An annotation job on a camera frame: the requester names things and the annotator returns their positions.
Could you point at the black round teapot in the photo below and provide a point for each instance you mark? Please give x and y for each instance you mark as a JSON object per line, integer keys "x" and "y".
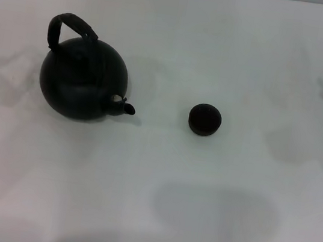
{"x": 81, "y": 84}

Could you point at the small dark teacup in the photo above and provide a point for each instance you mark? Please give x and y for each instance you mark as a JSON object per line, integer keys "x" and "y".
{"x": 204, "y": 122}

